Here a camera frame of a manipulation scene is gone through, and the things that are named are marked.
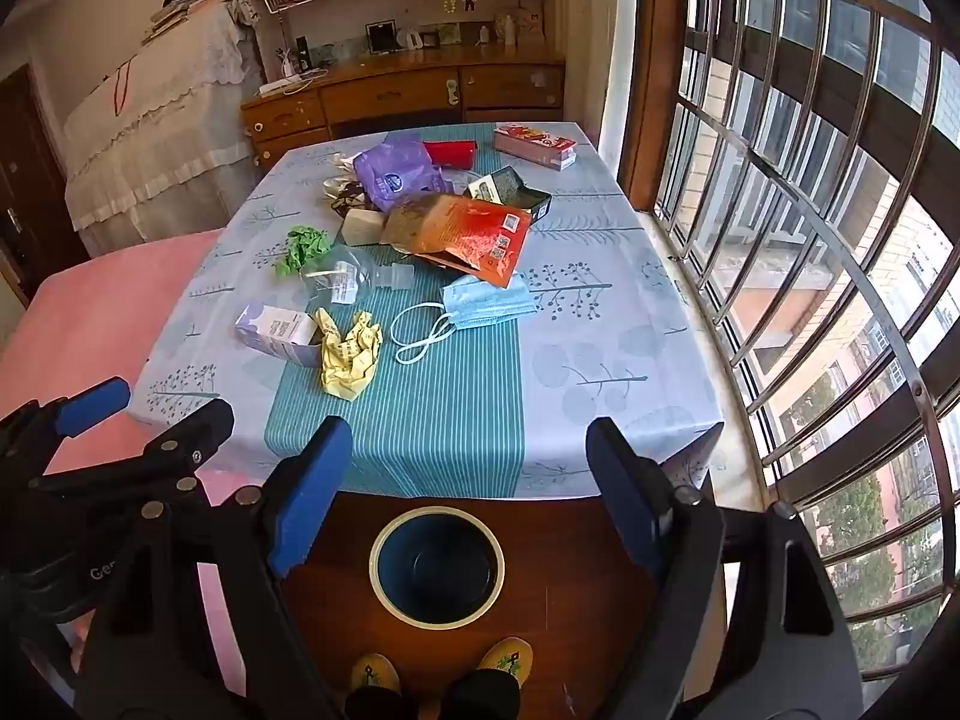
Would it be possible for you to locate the lavender carton box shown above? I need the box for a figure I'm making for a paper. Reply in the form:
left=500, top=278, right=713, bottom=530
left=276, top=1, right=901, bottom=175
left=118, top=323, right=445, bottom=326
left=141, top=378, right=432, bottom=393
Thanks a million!
left=235, top=302, right=322, bottom=368

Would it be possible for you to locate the window with metal grille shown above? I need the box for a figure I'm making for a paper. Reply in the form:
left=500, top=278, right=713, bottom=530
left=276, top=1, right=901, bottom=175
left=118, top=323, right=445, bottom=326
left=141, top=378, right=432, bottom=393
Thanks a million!
left=600, top=0, right=960, bottom=698

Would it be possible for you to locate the person's leg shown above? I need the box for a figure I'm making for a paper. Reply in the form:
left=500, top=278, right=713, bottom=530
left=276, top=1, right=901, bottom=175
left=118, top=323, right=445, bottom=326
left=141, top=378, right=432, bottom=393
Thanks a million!
left=346, top=684, right=421, bottom=720
left=442, top=671, right=522, bottom=720

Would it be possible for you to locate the clear plastic bottle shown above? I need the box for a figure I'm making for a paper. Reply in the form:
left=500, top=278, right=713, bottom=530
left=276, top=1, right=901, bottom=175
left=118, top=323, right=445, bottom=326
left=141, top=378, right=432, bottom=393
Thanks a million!
left=304, top=246, right=417, bottom=310

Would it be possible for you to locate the brown wooden door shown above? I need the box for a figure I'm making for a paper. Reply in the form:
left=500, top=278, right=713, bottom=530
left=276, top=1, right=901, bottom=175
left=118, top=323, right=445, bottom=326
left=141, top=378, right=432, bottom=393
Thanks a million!
left=0, top=64, right=87, bottom=308

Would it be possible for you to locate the person's right leg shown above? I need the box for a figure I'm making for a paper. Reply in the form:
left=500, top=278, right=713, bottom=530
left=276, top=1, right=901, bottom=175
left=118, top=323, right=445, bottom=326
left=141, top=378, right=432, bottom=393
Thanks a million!
left=442, top=671, right=522, bottom=720

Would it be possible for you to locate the yellow paper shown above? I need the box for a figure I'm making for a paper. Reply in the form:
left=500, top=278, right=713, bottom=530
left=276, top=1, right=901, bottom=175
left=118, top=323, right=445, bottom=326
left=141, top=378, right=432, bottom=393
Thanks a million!
left=313, top=307, right=382, bottom=400

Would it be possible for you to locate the beige box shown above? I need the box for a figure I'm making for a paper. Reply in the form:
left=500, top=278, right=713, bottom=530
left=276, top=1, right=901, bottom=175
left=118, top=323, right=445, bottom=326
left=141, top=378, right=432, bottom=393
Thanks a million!
left=341, top=208, right=387, bottom=245

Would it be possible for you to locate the purple plastic bag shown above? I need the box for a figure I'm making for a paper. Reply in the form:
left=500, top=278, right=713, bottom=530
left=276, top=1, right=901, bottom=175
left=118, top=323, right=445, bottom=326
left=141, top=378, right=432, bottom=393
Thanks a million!
left=352, top=133, right=451, bottom=212

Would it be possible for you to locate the red packet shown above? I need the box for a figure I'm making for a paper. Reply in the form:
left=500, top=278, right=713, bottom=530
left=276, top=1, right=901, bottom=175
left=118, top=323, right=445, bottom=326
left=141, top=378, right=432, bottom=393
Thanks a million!
left=422, top=139, right=478, bottom=170

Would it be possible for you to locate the wooden desk with drawers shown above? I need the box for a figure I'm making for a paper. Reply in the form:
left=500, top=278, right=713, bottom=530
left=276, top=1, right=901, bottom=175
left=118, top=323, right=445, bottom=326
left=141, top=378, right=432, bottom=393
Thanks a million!
left=240, top=52, right=567, bottom=170

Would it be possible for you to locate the red snack box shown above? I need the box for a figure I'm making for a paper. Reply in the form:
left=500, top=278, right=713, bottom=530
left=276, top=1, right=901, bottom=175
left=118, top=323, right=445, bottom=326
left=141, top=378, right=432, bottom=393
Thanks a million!
left=493, top=122, right=578, bottom=170

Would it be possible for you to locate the white wrapper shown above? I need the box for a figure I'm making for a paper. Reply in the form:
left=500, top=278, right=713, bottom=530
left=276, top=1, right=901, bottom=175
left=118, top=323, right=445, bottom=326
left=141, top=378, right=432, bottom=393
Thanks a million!
left=322, top=152, right=376, bottom=212

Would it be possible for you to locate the yellow embroidered slipper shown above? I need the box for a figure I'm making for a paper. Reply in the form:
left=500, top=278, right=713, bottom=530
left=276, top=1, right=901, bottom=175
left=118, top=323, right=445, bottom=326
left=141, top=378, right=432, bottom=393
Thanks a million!
left=478, top=637, right=532, bottom=689
left=351, top=654, right=402, bottom=698

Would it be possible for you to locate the furniture under white lace cloth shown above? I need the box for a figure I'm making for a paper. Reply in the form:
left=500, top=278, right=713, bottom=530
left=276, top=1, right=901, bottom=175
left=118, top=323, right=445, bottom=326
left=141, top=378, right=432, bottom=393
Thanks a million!
left=64, top=0, right=263, bottom=256

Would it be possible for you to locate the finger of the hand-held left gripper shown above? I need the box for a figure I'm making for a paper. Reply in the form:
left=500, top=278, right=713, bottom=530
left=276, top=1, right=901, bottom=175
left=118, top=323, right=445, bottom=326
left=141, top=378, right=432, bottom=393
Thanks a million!
left=30, top=397, right=235, bottom=497
left=0, top=377, right=132, bottom=466

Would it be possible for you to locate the green paper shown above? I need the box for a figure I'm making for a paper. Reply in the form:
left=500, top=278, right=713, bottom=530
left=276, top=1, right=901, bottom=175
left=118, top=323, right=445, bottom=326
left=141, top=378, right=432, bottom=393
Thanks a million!
left=274, top=225, right=332, bottom=278

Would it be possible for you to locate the orange snack bag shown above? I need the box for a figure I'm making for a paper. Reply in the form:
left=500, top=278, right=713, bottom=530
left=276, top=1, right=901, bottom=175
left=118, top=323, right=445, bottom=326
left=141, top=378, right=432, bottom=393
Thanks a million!
left=381, top=193, right=533, bottom=287

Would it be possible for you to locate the blue bin with white rim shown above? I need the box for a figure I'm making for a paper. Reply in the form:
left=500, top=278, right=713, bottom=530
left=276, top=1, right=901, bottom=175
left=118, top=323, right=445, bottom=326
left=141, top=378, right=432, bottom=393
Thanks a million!
left=369, top=506, right=505, bottom=629

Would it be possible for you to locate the dark green carton box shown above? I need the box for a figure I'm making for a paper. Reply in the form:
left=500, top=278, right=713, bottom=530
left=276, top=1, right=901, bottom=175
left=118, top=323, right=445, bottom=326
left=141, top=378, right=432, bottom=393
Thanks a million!
left=463, top=167, right=526, bottom=205

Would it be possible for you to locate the person's left leg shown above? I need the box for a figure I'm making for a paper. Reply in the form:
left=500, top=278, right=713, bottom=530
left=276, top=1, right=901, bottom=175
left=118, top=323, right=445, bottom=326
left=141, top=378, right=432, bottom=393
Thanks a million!
left=346, top=684, right=421, bottom=720

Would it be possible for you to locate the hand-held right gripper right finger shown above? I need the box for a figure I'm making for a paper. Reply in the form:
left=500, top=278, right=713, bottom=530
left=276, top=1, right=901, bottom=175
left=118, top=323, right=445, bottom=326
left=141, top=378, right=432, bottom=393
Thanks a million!
left=587, top=416, right=863, bottom=720

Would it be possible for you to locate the blue face mask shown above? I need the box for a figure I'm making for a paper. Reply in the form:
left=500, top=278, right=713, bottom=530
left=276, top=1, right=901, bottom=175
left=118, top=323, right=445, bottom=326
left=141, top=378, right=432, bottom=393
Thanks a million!
left=391, top=274, right=539, bottom=367

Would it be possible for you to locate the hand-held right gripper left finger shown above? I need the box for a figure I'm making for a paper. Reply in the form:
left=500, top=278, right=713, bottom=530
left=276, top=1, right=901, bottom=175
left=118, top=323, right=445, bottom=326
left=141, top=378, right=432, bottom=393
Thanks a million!
left=75, top=416, right=353, bottom=720

